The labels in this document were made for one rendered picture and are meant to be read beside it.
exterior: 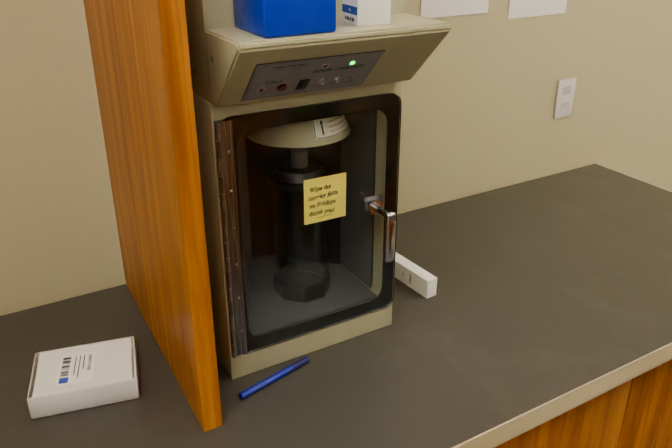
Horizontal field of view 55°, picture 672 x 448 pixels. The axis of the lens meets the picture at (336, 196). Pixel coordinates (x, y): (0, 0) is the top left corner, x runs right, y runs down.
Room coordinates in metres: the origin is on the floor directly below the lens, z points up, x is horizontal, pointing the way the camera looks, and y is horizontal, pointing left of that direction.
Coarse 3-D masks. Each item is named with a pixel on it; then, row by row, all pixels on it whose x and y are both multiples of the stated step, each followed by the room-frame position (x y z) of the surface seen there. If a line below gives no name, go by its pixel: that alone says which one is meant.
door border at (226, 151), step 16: (224, 128) 0.86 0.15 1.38; (224, 144) 0.86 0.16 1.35; (224, 160) 0.85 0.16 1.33; (224, 176) 0.85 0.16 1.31; (224, 192) 0.85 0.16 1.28; (224, 224) 0.85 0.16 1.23; (240, 256) 0.86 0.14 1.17; (240, 272) 0.86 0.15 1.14; (240, 288) 0.86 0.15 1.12; (240, 304) 0.86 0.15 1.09; (240, 320) 0.86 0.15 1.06; (240, 336) 0.86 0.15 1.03; (240, 352) 0.86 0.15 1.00
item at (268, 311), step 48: (384, 96) 0.99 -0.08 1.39; (240, 144) 0.87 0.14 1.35; (288, 144) 0.90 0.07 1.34; (336, 144) 0.94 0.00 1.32; (384, 144) 0.99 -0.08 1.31; (240, 192) 0.87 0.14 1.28; (288, 192) 0.90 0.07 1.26; (384, 192) 0.99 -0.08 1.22; (240, 240) 0.86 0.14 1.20; (288, 240) 0.90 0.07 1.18; (336, 240) 0.94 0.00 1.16; (288, 288) 0.90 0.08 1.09; (336, 288) 0.94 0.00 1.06; (384, 288) 0.99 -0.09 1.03; (288, 336) 0.90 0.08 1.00
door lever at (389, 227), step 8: (376, 200) 0.98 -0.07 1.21; (376, 208) 0.97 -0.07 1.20; (384, 208) 0.97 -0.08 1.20; (384, 216) 0.94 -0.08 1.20; (392, 216) 0.94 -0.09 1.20; (384, 224) 0.94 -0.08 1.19; (392, 224) 0.94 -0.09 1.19; (384, 232) 0.94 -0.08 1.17; (392, 232) 0.94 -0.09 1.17; (384, 240) 0.94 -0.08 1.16; (392, 240) 0.94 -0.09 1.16; (384, 248) 0.94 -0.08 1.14; (392, 248) 0.94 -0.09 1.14; (384, 256) 0.94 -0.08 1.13; (392, 256) 0.94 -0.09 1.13
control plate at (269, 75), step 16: (272, 64) 0.81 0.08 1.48; (288, 64) 0.82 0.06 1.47; (304, 64) 0.84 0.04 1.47; (320, 64) 0.85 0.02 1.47; (336, 64) 0.87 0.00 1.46; (368, 64) 0.90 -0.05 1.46; (256, 80) 0.82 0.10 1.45; (272, 80) 0.84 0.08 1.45; (288, 80) 0.85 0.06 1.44; (352, 80) 0.92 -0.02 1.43; (256, 96) 0.85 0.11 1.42; (272, 96) 0.87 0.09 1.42
